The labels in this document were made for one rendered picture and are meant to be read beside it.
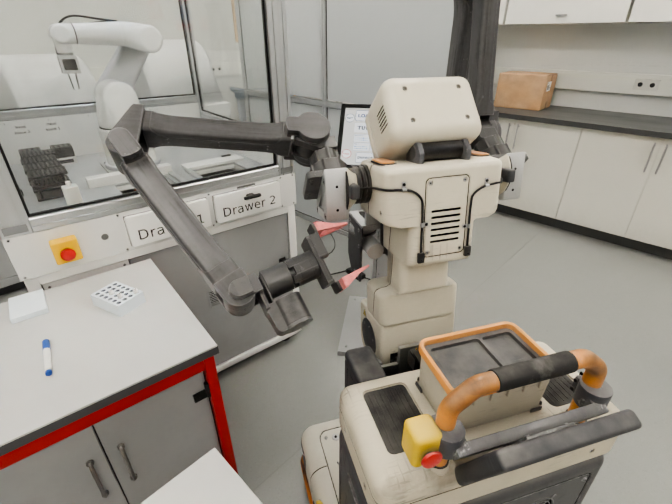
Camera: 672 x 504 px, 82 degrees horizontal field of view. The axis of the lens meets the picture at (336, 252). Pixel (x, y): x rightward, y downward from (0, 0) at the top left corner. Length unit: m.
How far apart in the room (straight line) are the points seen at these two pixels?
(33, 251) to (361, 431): 1.13
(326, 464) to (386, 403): 0.58
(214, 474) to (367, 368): 0.40
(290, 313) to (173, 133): 0.45
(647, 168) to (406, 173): 2.91
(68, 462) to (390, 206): 0.94
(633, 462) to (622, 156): 2.21
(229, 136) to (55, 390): 0.70
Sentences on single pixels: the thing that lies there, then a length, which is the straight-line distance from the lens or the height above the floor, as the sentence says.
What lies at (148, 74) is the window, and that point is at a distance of 1.46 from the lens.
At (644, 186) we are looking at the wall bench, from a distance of 3.63.
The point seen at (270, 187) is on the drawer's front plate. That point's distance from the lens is 1.66.
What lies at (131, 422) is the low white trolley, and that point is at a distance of 1.18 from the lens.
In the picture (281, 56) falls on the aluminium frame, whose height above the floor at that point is 1.40.
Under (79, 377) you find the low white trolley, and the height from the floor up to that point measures 0.76.
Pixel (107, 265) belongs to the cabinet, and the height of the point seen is 0.76.
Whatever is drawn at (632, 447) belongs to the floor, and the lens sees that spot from 2.14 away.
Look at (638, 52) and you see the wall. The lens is 4.21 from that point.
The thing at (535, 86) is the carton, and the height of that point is 1.09.
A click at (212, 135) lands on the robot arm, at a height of 1.28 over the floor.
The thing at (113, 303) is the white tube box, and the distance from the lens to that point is 1.28.
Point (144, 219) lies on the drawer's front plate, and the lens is 1.50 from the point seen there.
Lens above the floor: 1.46
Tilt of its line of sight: 29 degrees down
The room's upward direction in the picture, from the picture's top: straight up
